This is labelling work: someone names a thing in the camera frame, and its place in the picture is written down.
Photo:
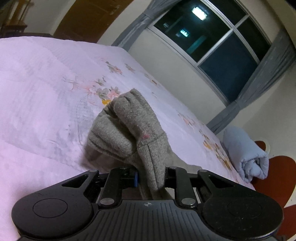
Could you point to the red wooden headboard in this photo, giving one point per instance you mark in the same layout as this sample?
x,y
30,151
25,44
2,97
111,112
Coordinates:
x,y
280,185

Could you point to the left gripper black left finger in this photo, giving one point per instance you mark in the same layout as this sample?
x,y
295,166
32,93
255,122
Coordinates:
x,y
118,180

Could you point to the pink floral bed sheet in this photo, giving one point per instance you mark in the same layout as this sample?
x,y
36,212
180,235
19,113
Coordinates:
x,y
51,92

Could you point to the grey curtain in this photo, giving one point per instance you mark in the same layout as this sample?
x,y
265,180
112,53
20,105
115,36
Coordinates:
x,y
279,57
133,31

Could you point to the right grey curtain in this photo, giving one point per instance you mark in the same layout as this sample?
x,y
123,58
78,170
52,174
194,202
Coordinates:
x,y
279,57

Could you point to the grey pants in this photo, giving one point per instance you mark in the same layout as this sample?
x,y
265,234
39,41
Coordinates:
x,y
128,131

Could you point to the wooden chair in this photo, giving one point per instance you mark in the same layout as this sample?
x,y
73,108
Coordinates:
x,y
12,18

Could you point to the rolled light blue duvet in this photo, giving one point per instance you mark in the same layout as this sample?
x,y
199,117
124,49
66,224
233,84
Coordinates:
x,y
247,157

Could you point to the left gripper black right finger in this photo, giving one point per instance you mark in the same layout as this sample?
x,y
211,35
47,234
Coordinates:
x,y
178,179

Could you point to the left grey curtain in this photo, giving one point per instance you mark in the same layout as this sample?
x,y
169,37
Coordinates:
x,y
133,31

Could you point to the aluminium sliding window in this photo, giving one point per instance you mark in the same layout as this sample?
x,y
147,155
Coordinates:
x,y
220,39

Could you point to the brown wooden door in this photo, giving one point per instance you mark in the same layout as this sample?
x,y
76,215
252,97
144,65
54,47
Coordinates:
x,y
88,20

